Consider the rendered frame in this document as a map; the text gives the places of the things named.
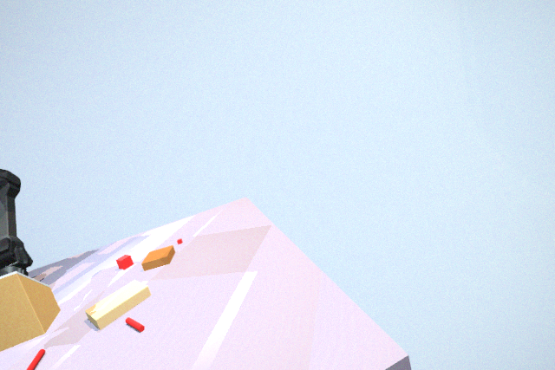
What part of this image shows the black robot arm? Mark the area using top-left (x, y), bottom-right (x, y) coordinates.
top-left (0, 169), bottom-right (33, 276)

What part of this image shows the red cylinder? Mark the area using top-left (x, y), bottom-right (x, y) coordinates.
top-left (126, 317), bottom-right (145, 332)
top-left (27, 349), bottom-right (46, 370)

